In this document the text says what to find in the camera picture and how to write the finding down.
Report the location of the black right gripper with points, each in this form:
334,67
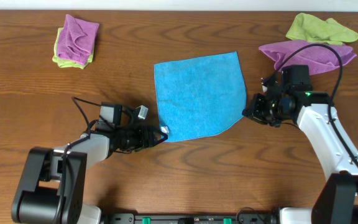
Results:
260,109

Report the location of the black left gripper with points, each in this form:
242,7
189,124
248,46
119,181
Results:
148,137

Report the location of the blue microfibre cloth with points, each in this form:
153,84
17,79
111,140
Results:
199,97

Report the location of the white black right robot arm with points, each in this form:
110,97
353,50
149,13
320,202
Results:
338,156

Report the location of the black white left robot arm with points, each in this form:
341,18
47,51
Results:
52,183

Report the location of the white cloth label tag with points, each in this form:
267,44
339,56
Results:
164,129

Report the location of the crumpled purple cloth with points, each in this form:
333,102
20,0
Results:
318,59

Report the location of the crumpled green cloth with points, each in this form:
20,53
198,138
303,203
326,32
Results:
314,30

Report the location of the folded green cloth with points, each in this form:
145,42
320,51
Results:
63,63

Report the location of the folded purple cloth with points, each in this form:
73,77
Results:
76,40

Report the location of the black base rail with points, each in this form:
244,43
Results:
245,215

